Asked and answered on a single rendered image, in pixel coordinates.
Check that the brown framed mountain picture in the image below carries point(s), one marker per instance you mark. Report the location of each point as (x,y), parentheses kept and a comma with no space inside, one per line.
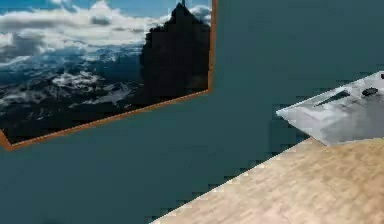
(100,66)

